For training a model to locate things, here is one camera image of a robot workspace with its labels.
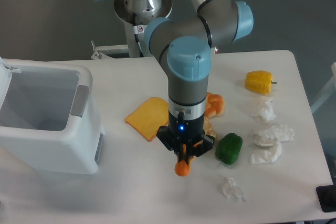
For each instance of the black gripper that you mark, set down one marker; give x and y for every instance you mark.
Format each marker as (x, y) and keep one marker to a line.
(176, 133)

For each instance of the long orange baguette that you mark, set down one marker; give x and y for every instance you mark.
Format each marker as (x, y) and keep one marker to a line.
(183, 164)

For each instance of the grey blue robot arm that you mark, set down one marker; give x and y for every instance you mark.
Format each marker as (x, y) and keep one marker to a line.
(216, 22)

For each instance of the pale bread chunk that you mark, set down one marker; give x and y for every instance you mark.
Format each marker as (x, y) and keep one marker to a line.
(208, 128)

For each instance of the yellow toast slice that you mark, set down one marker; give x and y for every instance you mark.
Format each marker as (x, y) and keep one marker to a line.
(148, 117)

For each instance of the green bell pepper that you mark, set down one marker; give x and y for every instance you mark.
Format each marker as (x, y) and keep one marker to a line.
(228, 148)

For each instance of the orange braided bun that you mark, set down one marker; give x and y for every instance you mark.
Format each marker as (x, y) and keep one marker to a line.
(215, 105)

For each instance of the crumpled white tissue lower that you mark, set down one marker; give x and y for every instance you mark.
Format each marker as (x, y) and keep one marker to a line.
(230, 190)

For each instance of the crumpled white tissue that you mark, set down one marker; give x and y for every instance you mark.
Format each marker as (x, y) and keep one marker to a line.
(269, 143)
(264, 110)
(230, 190)

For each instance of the crumpled white tissue middle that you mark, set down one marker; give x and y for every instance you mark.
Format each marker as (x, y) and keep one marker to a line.
(269, 143)

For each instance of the crumpled white tissue upper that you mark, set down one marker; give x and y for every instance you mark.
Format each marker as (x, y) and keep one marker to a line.
(264, 110)

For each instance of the yellow bell pepper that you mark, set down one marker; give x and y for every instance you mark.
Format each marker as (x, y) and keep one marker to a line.
(259, 81)

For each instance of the white plastic bin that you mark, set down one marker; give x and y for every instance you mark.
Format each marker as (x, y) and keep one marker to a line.
(49, 118)

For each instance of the black device at edge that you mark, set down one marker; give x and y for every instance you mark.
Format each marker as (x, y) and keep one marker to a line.
(326, 197)

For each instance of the white furniture at right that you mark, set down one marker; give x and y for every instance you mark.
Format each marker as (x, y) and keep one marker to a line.
(327, 90)

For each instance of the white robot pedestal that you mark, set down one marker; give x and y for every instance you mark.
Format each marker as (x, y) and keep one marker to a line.
(137, 14)

